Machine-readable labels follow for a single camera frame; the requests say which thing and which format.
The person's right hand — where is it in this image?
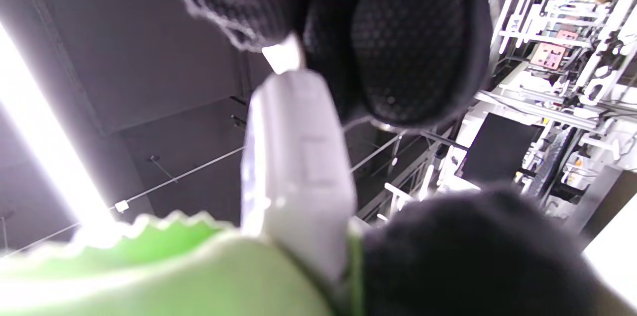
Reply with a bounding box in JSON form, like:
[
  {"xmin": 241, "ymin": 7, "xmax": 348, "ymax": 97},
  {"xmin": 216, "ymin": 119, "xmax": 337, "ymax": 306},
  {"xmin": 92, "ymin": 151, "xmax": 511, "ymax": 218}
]
[{"xmin": 144, "ymin": 0, "xmax": 608, "ymax": 127}]

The person's left hand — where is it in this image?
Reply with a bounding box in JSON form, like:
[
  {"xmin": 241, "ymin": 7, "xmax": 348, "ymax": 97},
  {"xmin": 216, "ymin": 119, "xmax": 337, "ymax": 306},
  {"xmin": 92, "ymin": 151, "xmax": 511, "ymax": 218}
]
[{"xmin": 363, "ymin": 189, "xmax": 633, "ymax": 316}]

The white watch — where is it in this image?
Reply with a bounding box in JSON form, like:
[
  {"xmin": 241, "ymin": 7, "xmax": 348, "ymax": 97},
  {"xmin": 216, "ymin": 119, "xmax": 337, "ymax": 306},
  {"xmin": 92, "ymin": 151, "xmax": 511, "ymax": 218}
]
[{"xmin": 240, "ymin": 35, "xmax": 358, "ymax": 287}]

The green microfibre cloth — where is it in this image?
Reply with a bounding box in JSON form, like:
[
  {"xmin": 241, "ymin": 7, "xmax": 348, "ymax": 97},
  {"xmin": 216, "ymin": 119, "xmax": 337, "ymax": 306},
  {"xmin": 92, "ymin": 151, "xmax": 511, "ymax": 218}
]
[{"xmin": 0, "ymin": 211, "xmax": 366, "ymax": 316}]

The black monitor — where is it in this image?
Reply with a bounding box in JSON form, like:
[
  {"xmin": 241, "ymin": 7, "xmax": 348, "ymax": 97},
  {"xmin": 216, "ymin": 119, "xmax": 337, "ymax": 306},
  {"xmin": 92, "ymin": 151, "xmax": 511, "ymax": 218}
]
[{"xmin": 460, "ymin": 112, "xmax": 545, "ymax": 185}]

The long ceiling light strip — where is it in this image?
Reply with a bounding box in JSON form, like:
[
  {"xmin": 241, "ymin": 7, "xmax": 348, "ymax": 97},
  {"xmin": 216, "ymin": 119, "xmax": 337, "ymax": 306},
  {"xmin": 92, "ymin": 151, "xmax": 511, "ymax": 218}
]
[{"xmin": 0, "ymin": 22, "xmax": 117, "ymax": 242}]

